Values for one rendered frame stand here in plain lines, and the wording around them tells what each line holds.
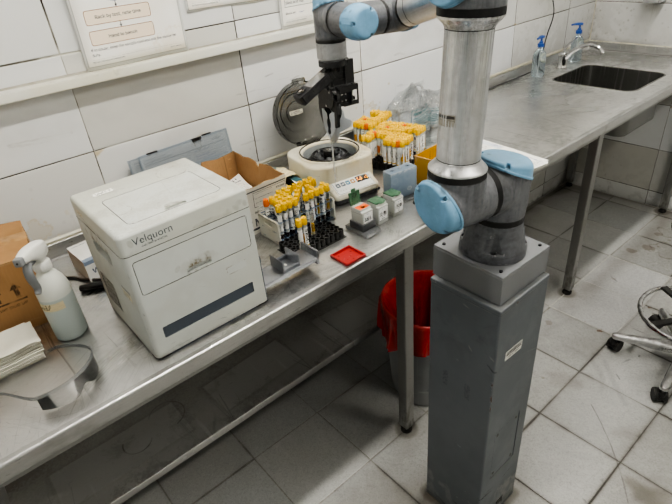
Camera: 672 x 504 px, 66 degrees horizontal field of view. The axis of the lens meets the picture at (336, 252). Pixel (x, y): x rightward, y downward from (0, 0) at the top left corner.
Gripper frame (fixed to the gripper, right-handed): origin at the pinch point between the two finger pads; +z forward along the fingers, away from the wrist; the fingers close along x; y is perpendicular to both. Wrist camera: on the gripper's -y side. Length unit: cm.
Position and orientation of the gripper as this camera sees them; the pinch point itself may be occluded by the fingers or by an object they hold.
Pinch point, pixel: (331, 138)
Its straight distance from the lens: 142.8
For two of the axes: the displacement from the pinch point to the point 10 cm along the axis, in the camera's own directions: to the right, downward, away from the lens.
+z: 0.8, 8.5, 5.3
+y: 8.4, -3.4, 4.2
